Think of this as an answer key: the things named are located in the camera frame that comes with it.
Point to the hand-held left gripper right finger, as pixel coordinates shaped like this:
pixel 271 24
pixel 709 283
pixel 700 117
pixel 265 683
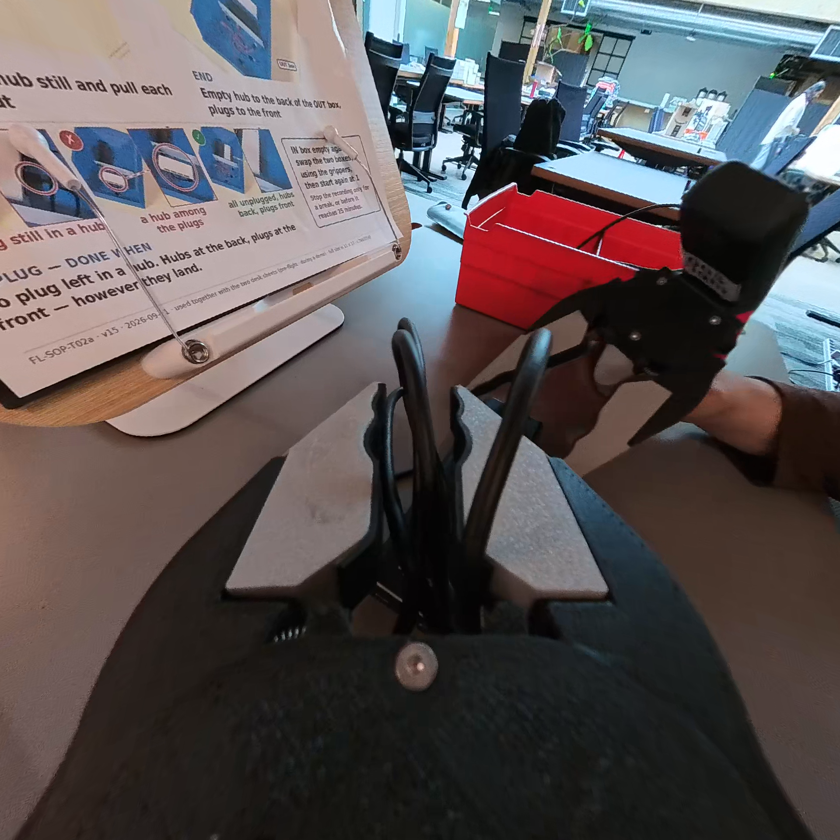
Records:
pixel 558 544

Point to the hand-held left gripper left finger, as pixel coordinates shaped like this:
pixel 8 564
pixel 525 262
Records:
pixel 308 518

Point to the red plastic bin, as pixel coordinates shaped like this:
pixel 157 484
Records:
pixel 525 275

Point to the person's right forearm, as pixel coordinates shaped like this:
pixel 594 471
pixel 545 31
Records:
pixel 814 439

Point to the person's right hand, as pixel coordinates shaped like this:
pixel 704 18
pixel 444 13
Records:
pixel 741 413

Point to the dark partition panel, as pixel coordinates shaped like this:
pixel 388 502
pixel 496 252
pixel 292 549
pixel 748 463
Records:
pixel 741 124

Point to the wooden office table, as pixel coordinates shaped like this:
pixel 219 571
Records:
pixel 656 141

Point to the cardboard box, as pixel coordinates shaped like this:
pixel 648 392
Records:
pixel 682 118

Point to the grey office table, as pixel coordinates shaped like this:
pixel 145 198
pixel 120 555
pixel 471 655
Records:
pixel 610 177

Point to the wooden document stand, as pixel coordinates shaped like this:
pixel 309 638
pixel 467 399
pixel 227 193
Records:
pixel 197 367

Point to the black jacket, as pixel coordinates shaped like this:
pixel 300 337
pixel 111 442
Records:
pixel 525 151

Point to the green hanging plant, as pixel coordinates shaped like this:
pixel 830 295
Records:
pixel 577 39

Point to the grey rounded device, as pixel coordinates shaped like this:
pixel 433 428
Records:
pixel 449 216

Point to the printed instruction sheet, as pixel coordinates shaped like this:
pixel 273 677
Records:
pixel 197 164

